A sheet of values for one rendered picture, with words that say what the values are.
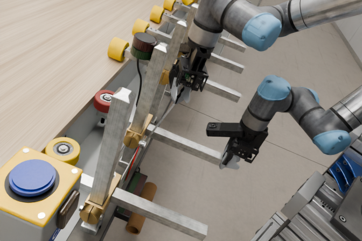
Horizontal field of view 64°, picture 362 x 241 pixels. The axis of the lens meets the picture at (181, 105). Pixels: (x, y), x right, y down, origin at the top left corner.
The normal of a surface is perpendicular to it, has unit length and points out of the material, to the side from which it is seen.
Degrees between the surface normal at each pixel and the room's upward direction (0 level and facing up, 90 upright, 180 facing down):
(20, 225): 90
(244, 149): 90
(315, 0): 72
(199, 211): 0
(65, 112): 0
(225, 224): 0
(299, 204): 90
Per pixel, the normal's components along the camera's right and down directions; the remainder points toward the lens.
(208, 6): -0.66, 0.26
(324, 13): -0.53, 0.60
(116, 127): -0.23, 0.53
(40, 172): 0.31, -0.76
